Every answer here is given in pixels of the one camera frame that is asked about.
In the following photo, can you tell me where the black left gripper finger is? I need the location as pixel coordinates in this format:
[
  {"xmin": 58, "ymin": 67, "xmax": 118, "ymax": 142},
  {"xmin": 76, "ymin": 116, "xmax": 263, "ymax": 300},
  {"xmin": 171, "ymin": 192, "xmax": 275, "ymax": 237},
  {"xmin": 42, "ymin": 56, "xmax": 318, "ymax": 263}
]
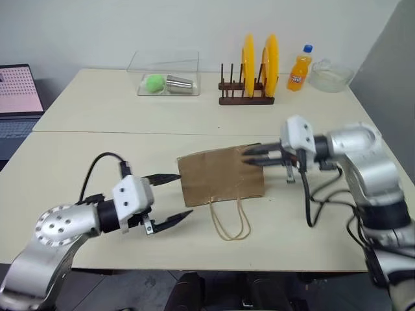
[
  {"xmin": 152, "ymin": 209, "xmax": 195, "ymax": 235},
  {"xmin": 142, "ymin": 174, "xmax": 182, "ymax": 187}
]

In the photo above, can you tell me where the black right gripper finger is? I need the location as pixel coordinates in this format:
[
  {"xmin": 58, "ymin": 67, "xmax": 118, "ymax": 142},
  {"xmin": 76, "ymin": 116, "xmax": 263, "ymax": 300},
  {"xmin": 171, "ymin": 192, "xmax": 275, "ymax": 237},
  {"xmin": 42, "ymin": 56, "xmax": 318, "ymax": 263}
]
[
  {"xmin": 243, "ymin": 152, "xmax": 287, "ymax": 169},
  {"xmin": 241, "ymin": 141, "xmax": 283, "ymax": 156}
]

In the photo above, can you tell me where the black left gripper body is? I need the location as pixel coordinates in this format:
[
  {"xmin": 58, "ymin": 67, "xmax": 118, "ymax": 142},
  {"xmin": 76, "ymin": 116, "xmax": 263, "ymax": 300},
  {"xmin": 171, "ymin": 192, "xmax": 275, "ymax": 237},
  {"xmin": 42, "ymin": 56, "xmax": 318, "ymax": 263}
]
[{"xmin": 127, "ymin": 207, "xmax": 156, "ymax": 235}]

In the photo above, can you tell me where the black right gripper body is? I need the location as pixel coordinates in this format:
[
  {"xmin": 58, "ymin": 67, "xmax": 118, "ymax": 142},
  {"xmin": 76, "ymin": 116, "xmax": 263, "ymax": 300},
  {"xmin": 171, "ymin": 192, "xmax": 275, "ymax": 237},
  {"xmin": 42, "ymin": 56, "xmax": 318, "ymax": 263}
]
[{"xmin": 278, "ymin": 142, "xmax": 304, "ymax": 184}]

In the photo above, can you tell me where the brown paper bag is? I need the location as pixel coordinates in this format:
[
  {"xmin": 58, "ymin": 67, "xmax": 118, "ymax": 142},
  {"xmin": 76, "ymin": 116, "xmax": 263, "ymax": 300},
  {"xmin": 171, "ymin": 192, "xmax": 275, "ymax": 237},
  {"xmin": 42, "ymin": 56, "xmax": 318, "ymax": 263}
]
[{"xmin": 176, "ymin": 142, "xmax": 267, "ymax": 242}]

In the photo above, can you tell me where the dark wooden dish rack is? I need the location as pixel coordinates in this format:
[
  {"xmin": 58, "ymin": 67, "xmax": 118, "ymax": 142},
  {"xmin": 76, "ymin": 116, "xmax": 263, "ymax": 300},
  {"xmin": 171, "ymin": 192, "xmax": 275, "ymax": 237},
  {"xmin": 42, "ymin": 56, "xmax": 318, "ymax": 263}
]
[{"xmin": 217, "ymin": 62, "xmax": 276, "ymax": 106}]

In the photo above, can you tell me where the dark rounded shape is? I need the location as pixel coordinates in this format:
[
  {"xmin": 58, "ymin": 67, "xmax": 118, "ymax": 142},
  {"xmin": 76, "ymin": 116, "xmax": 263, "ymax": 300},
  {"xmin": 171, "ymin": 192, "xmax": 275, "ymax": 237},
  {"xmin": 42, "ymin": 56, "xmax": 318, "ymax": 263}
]
[{"xmin": 168, "ymin": 271, "xmax": 207, "ymax": 311}]

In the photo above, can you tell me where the orange soda bottle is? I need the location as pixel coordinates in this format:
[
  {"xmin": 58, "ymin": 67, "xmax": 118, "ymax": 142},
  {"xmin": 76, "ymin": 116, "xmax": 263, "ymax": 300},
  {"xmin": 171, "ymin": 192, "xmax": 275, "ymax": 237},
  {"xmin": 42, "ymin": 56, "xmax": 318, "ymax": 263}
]
[{"xmin": 286, "ymin": 43, "xmax": 314, "ymax": 93}]

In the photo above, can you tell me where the yellow plate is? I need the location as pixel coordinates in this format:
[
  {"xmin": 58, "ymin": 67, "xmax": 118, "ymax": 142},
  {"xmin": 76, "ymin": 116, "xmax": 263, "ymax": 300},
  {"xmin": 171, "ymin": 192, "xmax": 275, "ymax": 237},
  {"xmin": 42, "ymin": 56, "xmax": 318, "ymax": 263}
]
[
  {"xmin": 241, "ymin": 32, "xmax": 257, "ymax": 98},
  {"xmin": 260, "ymin": 32, "xmax": 280, "ymax": 98}
]

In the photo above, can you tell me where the clear glass bowl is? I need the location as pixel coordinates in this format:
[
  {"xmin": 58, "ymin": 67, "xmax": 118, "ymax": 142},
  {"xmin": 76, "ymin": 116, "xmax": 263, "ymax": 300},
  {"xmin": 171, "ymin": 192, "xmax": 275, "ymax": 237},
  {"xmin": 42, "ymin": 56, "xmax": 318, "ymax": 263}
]
[{"xmin": 307, "ymin": 58, "xmax": 355, "ymax": 93}]

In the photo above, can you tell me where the green fuzzy ball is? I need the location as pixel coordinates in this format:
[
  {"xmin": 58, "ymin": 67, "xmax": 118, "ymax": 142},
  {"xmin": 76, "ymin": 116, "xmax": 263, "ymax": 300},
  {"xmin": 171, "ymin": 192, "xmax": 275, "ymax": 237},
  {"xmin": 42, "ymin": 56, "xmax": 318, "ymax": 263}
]
[{"xmin": 144, "ymin": 74, "xmax": 166, "ymax": 95}]

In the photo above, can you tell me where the steel metal cup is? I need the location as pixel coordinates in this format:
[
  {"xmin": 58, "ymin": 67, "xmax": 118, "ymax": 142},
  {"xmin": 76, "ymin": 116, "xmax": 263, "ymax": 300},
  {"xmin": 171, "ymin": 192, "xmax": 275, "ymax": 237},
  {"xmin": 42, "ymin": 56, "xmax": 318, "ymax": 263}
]
[{"xmin": 165, "ymin": 74, "xmax": 197, "ymax": 95}]

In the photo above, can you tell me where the clear plastic box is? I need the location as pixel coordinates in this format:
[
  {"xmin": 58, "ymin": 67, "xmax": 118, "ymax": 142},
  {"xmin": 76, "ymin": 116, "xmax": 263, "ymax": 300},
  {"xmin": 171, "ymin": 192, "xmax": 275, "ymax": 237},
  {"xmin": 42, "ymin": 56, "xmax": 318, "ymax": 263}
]
[{"xmin": 126, "ymin": 48, "xmax": 202, "ymax": 97}]

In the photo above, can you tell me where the open laptop computer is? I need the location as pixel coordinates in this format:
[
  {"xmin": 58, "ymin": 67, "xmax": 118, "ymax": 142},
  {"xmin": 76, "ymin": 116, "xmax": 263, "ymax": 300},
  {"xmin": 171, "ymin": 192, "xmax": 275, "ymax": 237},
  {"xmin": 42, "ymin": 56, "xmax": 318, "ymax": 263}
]
[{"xmin": 0, "ymin": 63, "xmax": 45, "ymax": 161}]

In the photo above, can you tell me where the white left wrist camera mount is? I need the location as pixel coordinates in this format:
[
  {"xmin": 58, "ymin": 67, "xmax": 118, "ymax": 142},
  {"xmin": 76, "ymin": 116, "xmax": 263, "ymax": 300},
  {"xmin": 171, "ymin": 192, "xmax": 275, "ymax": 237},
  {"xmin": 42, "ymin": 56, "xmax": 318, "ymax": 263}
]
[{"xmin": 111, "ymin": 174, "xmax": 155, "ymax": 235}]

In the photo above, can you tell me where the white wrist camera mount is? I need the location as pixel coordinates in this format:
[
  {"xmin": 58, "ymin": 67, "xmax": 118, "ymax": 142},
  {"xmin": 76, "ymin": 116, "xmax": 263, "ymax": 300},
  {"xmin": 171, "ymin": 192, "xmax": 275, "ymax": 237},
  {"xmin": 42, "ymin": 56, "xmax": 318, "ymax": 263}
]
[
  {"xmin": 111, "ymin": 174, "xmax": 155, "ymax": 235},
  {"xmin": 279, "ymin": 115, "xmax": 317, "ymax": 170}
]

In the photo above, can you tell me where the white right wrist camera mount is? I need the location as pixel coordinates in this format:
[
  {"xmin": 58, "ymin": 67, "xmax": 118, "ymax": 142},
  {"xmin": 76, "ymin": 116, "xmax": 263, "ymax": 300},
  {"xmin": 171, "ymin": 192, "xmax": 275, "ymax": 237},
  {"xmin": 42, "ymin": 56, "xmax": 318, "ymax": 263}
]
[{"xmin": 279, "ymin": 115, "xmax": 317, "ymax": 170}]

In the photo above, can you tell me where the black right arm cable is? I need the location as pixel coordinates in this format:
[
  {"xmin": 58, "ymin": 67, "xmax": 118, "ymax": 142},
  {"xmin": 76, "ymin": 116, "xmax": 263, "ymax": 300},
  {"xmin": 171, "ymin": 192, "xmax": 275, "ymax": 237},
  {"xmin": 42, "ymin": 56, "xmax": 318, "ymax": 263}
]
[{"xmin": 298, "ymin": 147, "xmax": 361, "ymax": 228}]

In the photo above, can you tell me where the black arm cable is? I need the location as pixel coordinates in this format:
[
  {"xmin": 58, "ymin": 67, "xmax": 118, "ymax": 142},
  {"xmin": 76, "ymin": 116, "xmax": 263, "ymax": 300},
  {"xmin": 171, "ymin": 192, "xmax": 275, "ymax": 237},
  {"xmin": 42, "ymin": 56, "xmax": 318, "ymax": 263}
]
[
  {"xmin": 78, "ymin": 152, "xmax": 134, "ymax": 205},
  {"xmin": 298, "ymin": 147, "xmax": 361, "ymax": 228}
]

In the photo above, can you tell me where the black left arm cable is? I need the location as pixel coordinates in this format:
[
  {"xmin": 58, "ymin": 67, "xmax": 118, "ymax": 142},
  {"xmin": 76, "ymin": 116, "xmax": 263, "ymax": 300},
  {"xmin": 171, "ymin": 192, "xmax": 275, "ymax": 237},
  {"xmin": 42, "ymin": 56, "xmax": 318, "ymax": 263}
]
[{"xmin": 78, "ymin": 152, "xmax": 134, "ymax": 205}]

